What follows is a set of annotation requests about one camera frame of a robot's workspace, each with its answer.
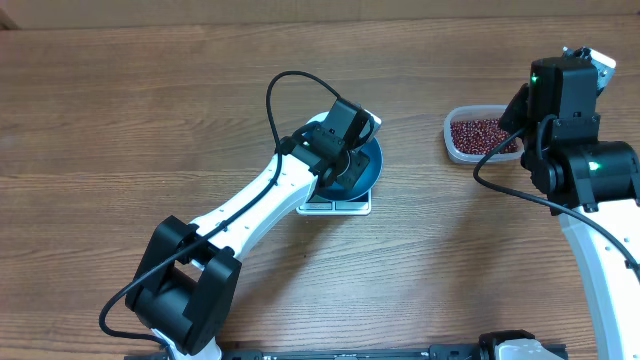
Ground blue metal bowl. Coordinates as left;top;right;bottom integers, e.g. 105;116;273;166
315;110;384;201

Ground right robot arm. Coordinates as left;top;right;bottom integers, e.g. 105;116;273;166
500;55;639;359

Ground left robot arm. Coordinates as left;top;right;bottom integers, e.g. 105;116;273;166
120;136;383;359

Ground white digital kitchen scale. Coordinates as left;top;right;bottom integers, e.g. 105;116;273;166
296;190;372;216

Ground red beans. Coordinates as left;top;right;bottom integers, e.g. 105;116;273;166
450;118;510;155

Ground clear plastic container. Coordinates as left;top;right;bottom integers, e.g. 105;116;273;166
443;105;510;164

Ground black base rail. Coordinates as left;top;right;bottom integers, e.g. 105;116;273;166
125;330;569;360

